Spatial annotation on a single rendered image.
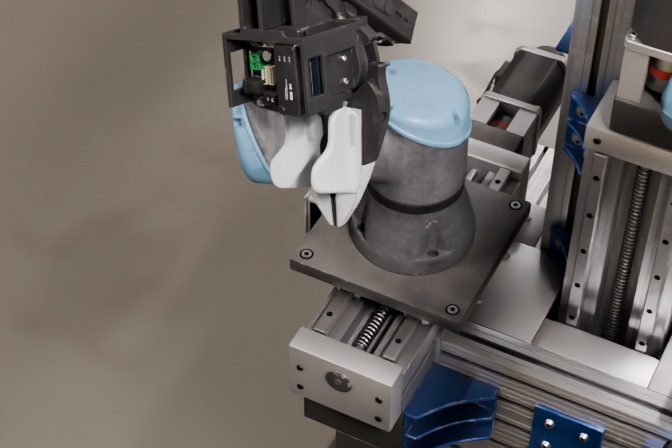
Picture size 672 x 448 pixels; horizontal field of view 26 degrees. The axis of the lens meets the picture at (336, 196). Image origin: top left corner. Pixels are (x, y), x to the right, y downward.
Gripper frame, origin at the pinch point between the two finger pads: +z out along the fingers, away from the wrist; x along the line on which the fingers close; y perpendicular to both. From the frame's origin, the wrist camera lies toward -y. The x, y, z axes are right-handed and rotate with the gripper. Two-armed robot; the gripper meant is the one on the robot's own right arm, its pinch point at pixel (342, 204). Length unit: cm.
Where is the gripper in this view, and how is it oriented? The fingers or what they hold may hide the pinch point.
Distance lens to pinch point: 105.0
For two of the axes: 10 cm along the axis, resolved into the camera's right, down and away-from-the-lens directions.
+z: 0.8, 9.5, 2.9
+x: 7.9, 1.2, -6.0
